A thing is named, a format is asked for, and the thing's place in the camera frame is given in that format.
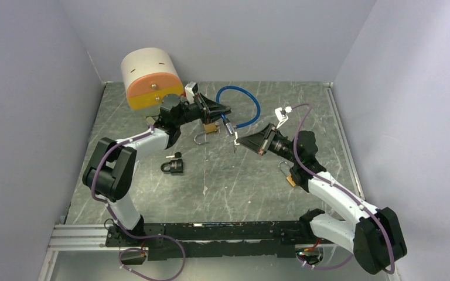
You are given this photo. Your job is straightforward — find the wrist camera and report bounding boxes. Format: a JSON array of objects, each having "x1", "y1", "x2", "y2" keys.
[
  {"x1": 184, "y1": 81, "x2": 198, "y2": 103},
  {"x1": 274, "y1": 106, "x2": 292, "y2": 129}
]

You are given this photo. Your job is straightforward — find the beige cylinder drawer box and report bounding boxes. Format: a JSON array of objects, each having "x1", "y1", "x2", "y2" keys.
[{"x1": 121, "y1": 47, "x2": 184, "y2": 116}]

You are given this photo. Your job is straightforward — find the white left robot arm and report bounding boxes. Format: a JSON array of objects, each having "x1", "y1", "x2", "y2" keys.
[{"x1": 82, "y1": 93, "x2": 231, "y2": 246}]

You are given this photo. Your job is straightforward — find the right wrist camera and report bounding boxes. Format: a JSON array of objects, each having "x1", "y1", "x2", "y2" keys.
[{"x1": 274, "y1": 106, "x2": 292, "y2": 129}]

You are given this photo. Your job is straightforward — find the cable lock keys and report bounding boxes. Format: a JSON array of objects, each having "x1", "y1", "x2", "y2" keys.
[{"x1": 233, "y1": 138, "x2": 239, "y2": 153}]

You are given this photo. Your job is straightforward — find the black head key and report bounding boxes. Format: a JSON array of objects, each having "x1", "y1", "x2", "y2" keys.
[{"x1": 166, "y1": 152, "x2": 182, "y2": 159}]

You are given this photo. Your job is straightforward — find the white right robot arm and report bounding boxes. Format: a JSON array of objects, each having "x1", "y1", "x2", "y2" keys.
[{"x1": 234, "y1": 124, "x2": 408, "y2": 275}]

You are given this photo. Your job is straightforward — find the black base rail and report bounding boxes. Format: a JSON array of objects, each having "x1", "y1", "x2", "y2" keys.
[{"x1": 105, "y1": 221, "x2": 325, "y2": 261}]

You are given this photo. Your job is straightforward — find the black padlock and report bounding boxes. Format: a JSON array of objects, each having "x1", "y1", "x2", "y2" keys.
[{"x1": 160, "y1": 159, "x2": 184, "y2": 174}]

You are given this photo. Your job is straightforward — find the purple cable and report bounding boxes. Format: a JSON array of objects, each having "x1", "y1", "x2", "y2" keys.
[
  {"x1": 296, "y1": 240, "x2": 354, "y2": 271},
  {"x1": 118, "y1": 232, "x2": 190, "y2": 281}
]

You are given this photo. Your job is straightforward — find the blue cable lock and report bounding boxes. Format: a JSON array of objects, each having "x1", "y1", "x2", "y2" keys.
[{"x1": 216, "y1": 85, "x2": 261, "y2": 135}]

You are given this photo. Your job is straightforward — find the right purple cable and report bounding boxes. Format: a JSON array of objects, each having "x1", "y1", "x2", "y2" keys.
[{"x1": 296, "y1": 240, "x2": 354, "y2": 271}]

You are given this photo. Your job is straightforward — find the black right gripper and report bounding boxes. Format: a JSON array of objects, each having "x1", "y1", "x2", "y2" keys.
[{"x1": 236, "y1": 122, "x2": 301, "y2": 165}]

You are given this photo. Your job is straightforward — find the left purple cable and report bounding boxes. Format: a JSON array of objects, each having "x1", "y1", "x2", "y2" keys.
[{"x1": 118, "y1": 232, "x2": 190, "y2": 281}]

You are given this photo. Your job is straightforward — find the long shackle brass padlock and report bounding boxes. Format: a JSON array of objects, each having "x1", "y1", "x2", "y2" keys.
[{"x1": 278, "y1": 161, "x2": 296, "y2": 188}]

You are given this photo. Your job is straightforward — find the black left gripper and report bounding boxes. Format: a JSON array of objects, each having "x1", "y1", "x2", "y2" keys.
[{"x1": 175, "y1": 92, "x2": 231, "y2": 127}]

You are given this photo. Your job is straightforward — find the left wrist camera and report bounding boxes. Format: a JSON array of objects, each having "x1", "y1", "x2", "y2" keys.
[{"x1": 184, "y1": 81, "x2": 198, "y2": 103}]

